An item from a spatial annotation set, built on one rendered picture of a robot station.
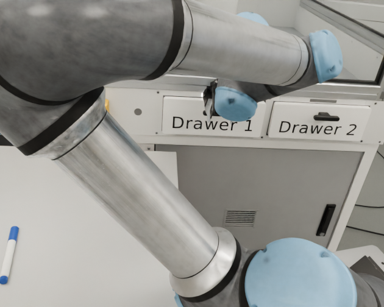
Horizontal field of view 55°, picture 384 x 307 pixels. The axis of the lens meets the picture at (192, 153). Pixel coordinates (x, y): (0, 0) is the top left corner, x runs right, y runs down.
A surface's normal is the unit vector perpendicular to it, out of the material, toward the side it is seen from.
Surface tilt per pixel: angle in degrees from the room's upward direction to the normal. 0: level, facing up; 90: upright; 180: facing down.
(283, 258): 43
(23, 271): 0
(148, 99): 90
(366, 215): 0
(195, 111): 90
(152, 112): 90
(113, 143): 57
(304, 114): 90
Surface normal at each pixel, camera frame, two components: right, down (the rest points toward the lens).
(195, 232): 0.70, -0.14
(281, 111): 0.07, 0.53
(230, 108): -0.17, 0.90
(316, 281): -0.56, -0.52
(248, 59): 0.63, 0.58
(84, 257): 0.08, -0.84
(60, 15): 0.18, 0.14
